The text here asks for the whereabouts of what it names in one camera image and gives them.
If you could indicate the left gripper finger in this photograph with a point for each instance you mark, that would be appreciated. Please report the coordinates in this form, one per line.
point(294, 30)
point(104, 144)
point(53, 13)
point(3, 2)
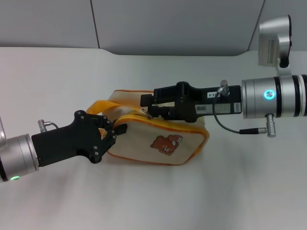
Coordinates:
point(121, 129)
point(105, 122)

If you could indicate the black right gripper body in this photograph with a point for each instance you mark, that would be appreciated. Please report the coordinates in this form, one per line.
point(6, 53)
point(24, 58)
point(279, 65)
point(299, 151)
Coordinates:
point(192, 100)

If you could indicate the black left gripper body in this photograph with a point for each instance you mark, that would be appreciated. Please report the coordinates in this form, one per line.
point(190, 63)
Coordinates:
point(64, 143)

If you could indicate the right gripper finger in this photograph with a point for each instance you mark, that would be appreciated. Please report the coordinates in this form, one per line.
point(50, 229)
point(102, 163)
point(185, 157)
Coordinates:
point(160, 112)
point(147, 100)

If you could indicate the metal zipper pull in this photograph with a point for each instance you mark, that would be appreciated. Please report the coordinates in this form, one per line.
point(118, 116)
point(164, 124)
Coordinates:
point(147, 114)

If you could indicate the beige bear print food bag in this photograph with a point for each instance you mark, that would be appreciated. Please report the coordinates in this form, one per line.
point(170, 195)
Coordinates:
point(144, 143)

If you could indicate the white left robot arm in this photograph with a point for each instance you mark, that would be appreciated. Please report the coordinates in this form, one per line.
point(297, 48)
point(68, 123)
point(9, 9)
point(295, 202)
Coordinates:
point(16, 155)

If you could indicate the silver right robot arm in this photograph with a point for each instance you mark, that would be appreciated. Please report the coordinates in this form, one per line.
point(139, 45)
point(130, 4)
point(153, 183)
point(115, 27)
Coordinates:
point(275, 95)

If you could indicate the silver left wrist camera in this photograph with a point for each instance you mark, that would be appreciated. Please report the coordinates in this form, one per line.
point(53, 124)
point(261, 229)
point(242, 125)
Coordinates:
point(2, 131)

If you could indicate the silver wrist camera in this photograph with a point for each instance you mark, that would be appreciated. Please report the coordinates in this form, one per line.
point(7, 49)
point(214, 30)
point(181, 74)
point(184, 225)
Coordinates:
point(2, 131)
point(273, 40)

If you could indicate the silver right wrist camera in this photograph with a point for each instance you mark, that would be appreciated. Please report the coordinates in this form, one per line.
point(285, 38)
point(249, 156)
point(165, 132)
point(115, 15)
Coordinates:
point(273, 40)

